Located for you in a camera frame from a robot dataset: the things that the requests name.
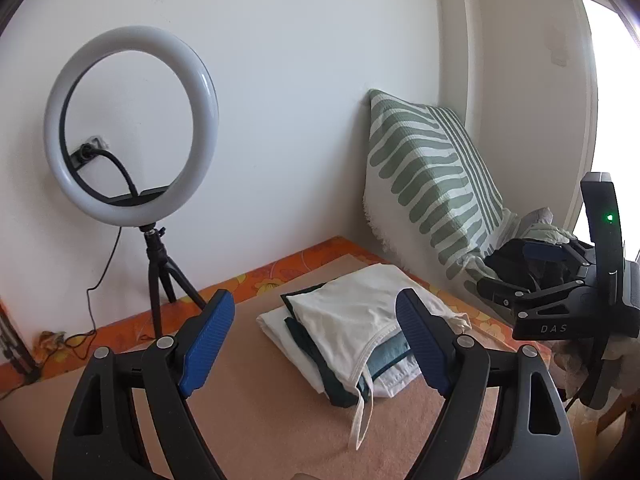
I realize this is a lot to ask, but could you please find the green striped white pillow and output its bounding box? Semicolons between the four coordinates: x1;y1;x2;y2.
361;88;576;302

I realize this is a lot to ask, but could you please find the small black ring-light tripod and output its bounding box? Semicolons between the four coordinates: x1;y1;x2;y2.
139;223;206;339

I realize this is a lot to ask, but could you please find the folded white garment bottom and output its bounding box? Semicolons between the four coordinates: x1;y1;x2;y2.
256;306;421;399

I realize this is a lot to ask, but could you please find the black power cable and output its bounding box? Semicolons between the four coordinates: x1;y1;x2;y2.
0;142;140;403

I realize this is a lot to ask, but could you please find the beige blanket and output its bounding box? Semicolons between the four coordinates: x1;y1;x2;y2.
0;253;551;480

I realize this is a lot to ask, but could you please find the large grey tripod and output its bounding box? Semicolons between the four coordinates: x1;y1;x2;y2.
0;307;40;385

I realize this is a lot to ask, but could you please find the folded dark green garment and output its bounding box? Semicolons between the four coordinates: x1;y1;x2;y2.
281;283;357;408

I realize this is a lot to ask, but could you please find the folded light blue garment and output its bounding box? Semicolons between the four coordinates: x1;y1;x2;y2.
367;332;411;380

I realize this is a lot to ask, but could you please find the orange floral bed sheet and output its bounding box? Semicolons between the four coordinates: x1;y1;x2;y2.
0;235;554;396

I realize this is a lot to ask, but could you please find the white camisole top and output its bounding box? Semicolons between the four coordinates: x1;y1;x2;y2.
291;263;471;450

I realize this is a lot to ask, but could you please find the white ring light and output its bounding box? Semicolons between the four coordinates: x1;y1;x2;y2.
42;25;220;230

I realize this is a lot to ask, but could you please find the wall power socket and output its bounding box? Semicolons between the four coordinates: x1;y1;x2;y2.
70;136;108;171

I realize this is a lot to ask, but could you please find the colourful orange scarf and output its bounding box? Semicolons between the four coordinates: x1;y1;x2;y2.
32;330;65;363

